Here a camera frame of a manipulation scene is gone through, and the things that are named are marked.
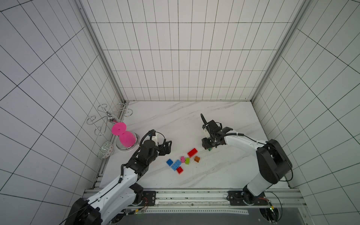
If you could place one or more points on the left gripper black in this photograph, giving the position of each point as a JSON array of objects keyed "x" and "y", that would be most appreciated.
[{"x": 168, "y": 148}]

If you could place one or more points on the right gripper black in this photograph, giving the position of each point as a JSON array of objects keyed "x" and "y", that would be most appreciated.
[{"x": 212, "y": 130}]

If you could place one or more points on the brown lego brick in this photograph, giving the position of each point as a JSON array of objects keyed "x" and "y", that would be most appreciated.
[{"x": 197, "y": 159}]

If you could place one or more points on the long red lego brick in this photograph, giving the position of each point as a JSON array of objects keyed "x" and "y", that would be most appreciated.
[{"x": 192, "y": 153}]

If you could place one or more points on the small red lego brick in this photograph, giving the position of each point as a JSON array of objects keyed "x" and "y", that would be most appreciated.
[{"x": 179, "y": 170}]

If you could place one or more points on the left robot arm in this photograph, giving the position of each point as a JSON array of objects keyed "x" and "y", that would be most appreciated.
[{"x": 122, "y": 192}]

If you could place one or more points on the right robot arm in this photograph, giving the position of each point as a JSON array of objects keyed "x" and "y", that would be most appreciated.
[{"x": 272, "y": 161}]

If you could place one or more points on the dark blue lego brick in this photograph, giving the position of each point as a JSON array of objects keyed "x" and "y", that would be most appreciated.
[{"x": 169, "y": 162}]

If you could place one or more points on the light blue lego brick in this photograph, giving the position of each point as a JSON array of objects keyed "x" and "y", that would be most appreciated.
[{"x": 176, "y": 165}]

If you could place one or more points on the patterned white mug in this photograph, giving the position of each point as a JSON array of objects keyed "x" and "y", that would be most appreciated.
[{"x": 106, "y": 150}]

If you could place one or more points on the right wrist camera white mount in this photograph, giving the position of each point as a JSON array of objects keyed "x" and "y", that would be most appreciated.
[{"x": 206, "y": 132}]

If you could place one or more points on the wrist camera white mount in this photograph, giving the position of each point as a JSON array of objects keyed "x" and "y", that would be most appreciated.
[
  {"x": 154, "y": 137},
  {"x": 206, "y": 132}
]

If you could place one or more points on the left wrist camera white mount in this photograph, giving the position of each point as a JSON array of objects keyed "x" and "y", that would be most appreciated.
[{"x": 154, "y": 137}]

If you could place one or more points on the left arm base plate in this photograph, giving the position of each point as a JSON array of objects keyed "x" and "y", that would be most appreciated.
[{"x": 148, "y": 199}]

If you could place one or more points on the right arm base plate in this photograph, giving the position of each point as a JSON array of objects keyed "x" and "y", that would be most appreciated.
[{"x": 239, "y": 197}]

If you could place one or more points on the silver wire cup rack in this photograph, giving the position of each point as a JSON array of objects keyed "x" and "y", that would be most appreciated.
[{"x": 110, "y": 115}]

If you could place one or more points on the aluminium mounting rail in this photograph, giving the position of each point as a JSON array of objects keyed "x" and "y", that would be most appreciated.
[{"x": 217, "y": 199}]

